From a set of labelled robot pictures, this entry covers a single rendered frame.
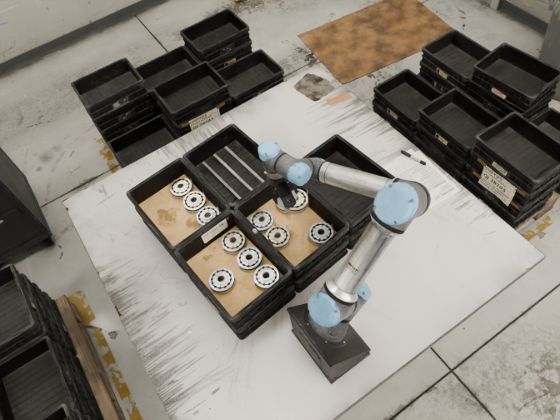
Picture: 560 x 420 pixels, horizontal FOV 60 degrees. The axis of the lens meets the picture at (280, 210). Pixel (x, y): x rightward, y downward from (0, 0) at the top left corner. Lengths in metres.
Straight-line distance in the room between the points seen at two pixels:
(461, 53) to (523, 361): 1.96
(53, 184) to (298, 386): 2.49
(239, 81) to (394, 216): 2.20
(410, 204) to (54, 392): 1.86
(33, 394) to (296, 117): 1.86
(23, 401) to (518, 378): 2.37
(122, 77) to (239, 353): 2.19
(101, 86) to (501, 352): 2.91
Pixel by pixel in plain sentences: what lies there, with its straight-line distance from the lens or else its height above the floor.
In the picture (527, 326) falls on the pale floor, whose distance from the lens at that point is 2.92.
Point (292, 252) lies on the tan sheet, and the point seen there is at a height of 0.83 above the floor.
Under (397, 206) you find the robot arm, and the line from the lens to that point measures 1.39.
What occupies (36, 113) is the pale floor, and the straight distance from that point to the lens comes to 4.41.
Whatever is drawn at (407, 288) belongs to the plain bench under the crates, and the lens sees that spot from 2.07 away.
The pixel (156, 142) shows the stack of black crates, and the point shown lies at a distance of 3.32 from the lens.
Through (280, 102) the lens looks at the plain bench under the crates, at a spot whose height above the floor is 0.70.
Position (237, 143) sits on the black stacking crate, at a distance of 2.38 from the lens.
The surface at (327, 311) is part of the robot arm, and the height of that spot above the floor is 1.12.
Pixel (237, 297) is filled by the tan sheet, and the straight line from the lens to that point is 1.93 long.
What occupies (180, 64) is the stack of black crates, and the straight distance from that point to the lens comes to 3.66.
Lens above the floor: 2.56
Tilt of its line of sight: 55 degrees down
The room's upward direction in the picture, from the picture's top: 10 degrees counter-clockwise
